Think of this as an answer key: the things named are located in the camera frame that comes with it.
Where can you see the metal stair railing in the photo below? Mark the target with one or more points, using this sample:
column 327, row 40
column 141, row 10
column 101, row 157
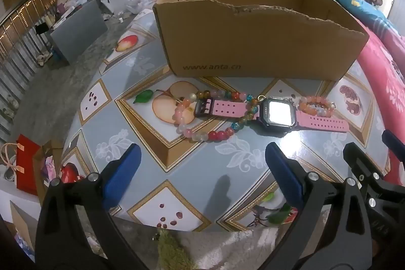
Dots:
column 19, row 36

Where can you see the grey flat board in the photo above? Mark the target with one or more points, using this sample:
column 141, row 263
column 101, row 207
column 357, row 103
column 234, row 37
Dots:
column 76, row 32

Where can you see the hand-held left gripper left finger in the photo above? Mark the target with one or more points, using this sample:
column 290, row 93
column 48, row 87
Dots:
column 121, row 173

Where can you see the brown paper bag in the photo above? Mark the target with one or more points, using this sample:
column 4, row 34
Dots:
column 47, row 168

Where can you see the red gift bag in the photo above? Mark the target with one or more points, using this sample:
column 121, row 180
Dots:
column 27, row 168

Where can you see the pink floral quilt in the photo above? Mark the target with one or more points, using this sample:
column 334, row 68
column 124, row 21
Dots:
column 386, row 67

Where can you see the brown cardboard box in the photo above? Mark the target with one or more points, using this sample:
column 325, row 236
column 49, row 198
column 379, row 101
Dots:
column 253, row 45

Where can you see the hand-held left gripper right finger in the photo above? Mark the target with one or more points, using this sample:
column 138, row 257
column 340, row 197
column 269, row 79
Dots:
column 283, row 172

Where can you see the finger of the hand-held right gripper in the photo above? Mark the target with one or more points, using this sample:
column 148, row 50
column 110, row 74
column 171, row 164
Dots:
column 394, row 140
column 359, row 159

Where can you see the green fuzzy garment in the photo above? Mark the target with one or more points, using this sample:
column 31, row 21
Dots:
column 171, row 251

